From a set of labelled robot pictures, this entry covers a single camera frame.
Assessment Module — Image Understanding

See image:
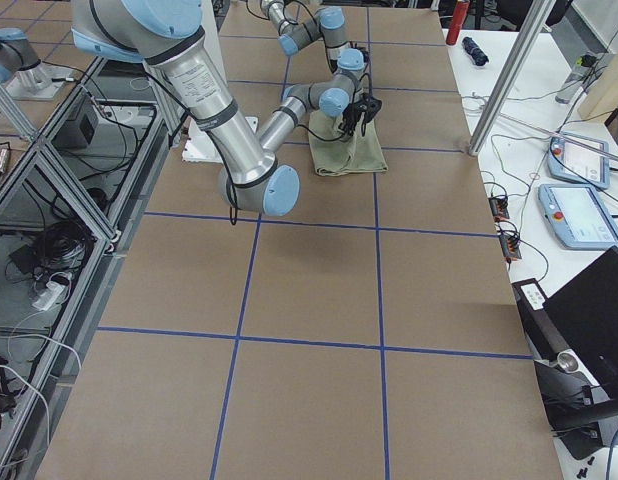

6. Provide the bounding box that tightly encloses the near teach pendant tablet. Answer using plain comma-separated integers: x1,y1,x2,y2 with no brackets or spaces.
537,184,618,251

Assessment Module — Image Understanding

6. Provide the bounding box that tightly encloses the teach pendant tablet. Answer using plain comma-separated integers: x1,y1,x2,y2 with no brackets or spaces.
537,184,618,251
546,132,610,190

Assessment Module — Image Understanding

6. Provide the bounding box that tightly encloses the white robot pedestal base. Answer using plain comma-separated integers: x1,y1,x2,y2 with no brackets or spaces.
182,0,257,163

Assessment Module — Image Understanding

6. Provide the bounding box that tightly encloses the red bottle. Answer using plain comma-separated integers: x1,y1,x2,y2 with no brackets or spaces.
445,0,470,46

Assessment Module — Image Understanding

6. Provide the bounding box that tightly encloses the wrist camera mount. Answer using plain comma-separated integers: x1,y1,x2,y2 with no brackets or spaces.
361,94,382,136

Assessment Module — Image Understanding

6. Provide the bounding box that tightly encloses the black monitor box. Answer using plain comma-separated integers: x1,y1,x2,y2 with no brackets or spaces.
512,247,618,460

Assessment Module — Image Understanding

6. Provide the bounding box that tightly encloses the aluminium frame post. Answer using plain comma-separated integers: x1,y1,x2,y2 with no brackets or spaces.
468,0,555,156

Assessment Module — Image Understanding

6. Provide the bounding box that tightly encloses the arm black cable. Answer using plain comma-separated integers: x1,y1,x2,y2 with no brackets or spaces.
227,74,375,227

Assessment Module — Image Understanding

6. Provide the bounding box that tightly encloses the orange electronics board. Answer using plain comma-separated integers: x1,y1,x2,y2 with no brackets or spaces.
488,196,510,222

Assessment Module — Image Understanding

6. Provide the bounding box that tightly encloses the olive green long-sleeve shirt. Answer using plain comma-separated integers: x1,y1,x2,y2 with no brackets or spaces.
309,111,388,177

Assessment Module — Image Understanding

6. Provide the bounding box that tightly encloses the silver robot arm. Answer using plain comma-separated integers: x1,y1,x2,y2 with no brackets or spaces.
259,0,349,61
71,1,367,216

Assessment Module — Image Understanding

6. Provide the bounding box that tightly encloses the far teach pendant tablet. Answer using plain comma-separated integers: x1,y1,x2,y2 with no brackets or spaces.
546,132,610,190

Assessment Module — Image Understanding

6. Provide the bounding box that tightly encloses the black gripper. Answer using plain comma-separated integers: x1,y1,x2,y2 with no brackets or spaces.
338,102,367,137

